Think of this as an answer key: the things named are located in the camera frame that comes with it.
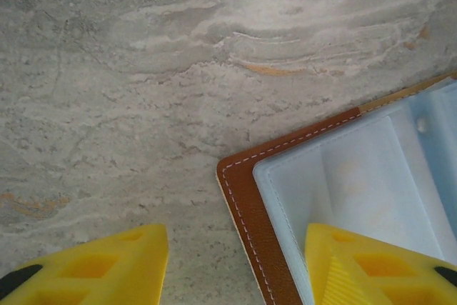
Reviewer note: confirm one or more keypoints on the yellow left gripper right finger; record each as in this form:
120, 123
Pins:
375, 276

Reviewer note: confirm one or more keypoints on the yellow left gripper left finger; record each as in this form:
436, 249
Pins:
89, 269

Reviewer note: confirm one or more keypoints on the orange-edged blue pouch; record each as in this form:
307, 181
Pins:
250, 190

